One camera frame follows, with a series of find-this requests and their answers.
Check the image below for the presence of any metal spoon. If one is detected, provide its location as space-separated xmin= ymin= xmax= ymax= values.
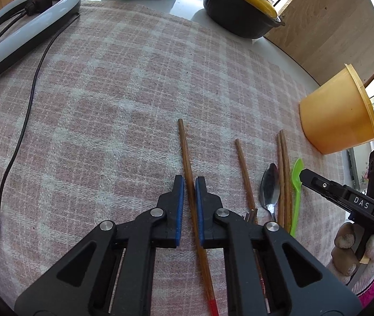
xmin=259 ymin=163 xmax=280 ymax=223

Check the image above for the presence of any metal utensil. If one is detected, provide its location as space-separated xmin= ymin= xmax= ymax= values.
xmin=244 ymin=208 xmax=259 ymax=224

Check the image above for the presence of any green plastic spoon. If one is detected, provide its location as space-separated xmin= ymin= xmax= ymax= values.
xmin=289 ymin=159 xmax=304 ymax=238

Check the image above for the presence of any white ring light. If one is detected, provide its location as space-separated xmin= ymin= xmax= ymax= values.
xmin=0 ymin=0 xmax=82 ymax=89

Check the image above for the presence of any pink checkered cloth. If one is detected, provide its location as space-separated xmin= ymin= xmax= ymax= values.
xmin=0 ymin=0 xmax=355 ymax=316

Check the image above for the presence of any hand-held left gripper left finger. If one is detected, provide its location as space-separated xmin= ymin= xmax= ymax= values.
xmin=14 ymin=175 xmax=185 ymax=316

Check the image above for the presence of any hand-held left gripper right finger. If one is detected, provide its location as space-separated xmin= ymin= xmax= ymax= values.
xmin=195 ymin=176 xmax=362 ymax=316

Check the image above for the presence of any black cooking pot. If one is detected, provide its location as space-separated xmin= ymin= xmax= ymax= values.
xmin=203 ymin=0 xmax=286 ymax=40

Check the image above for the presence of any black cable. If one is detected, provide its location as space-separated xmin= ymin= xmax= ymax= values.
xmin=0 ymin=13 xmax=80 ymax=268

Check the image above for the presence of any brown wooden chopstick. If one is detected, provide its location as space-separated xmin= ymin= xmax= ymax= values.
xmin=235 ymin=139 xmax=259 ymax=219
xmin=277 ymin=134 xmax=285 ymax=228
xmin=280 ymin=130 xmax=293 ymax=234

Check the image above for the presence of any person's right hand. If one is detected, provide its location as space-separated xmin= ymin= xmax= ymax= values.
xmin=330 ymin=222 xmax=374 ymax=295

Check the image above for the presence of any red-tipped wooden chopstick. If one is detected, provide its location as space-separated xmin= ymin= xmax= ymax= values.
xmin=178 ymin=118 xmax=219 ymax=316

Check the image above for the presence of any large wooden board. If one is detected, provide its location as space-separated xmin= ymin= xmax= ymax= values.
xmin=266 ymin=0 xmax=374 ymax=86

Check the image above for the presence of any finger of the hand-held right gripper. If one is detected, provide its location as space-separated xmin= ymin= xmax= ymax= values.
xmin=299 ymin=169 xmax=351 ymax=210

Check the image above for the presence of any yellow plastic container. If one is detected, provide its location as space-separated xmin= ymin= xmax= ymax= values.
xmin=299 ymin=63 xmax=374 ymax=155

